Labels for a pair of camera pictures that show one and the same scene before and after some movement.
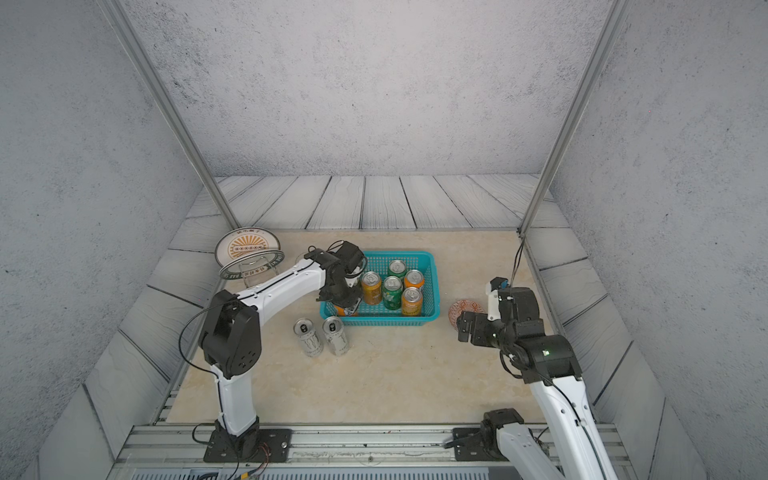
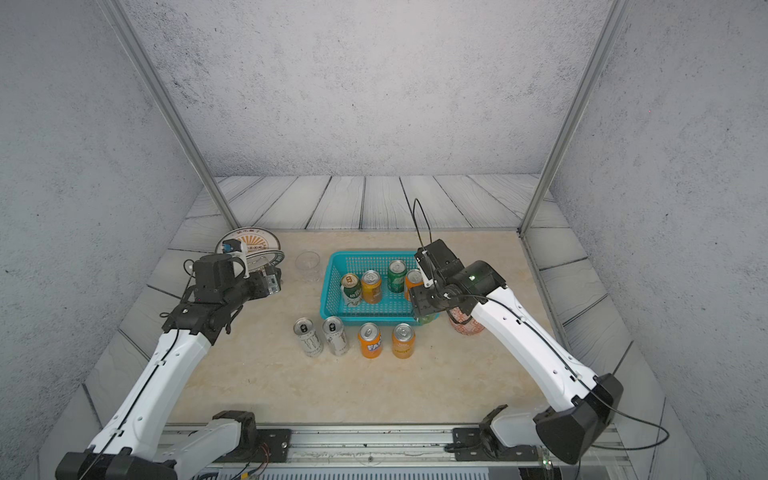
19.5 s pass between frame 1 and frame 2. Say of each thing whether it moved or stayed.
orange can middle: stayed
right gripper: moved
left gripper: moved
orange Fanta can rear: stayed
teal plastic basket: stayed
